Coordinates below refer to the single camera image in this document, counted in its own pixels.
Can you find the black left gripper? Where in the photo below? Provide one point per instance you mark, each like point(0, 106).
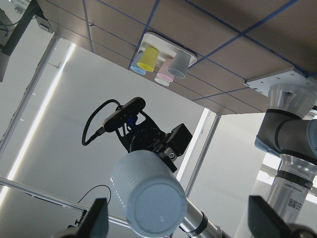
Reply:
point(147, 136)

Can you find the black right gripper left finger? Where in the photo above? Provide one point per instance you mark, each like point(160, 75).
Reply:
point(95, 225)

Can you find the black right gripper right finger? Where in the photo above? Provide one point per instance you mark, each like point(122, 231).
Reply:
point(263, 221)

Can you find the light blue plastic cup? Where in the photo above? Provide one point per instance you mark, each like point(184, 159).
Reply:
point(148, 194)

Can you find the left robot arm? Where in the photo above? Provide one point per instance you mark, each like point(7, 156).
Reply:
point(285, 133)

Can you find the cream white plastic cup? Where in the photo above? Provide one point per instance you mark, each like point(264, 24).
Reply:
point(161, 81)

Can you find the pink plastic cup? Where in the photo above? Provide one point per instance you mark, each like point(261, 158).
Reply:
point(163, 73)

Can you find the grey plastic cup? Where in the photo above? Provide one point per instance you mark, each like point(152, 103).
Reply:
point(179, 65)

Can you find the yellow plastic cup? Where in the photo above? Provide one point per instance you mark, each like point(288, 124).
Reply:
point(148, 59)

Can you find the white plastic tray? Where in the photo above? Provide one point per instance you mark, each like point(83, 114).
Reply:
point(165, 47)

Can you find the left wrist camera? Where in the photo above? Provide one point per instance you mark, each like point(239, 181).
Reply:
point(123, 114)

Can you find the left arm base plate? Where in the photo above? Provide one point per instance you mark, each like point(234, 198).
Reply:
point(289, 76)

